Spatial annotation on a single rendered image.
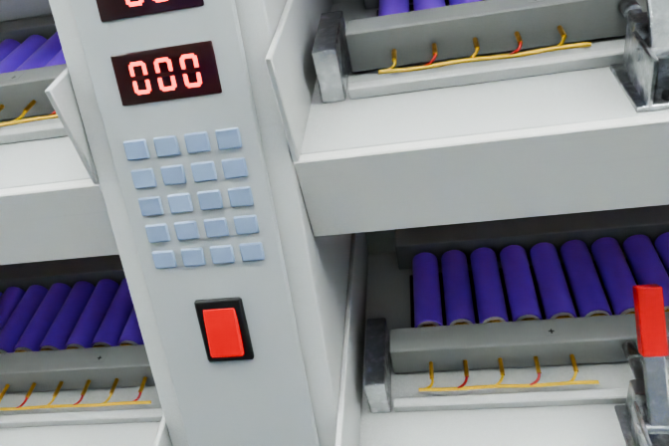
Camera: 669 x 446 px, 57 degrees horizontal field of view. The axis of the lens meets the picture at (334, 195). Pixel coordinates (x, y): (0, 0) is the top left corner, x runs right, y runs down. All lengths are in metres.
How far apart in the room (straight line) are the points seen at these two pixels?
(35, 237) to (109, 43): 0.12
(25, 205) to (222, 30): 0.14
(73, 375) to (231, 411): 0.15
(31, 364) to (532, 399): 0.33
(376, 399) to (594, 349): 0.13
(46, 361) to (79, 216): 0.17
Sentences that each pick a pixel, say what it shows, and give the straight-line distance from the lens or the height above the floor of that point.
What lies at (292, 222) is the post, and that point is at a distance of 0.28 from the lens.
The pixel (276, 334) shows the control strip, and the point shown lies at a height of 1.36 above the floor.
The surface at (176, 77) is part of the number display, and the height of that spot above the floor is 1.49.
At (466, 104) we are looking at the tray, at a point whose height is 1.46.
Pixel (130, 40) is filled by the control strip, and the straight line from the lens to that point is 0.28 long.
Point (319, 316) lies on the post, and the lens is 0.30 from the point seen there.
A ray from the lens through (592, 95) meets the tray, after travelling 0.30.
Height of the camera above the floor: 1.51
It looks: 17 degrees down
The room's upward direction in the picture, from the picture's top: 9 degrees counter-clockwise
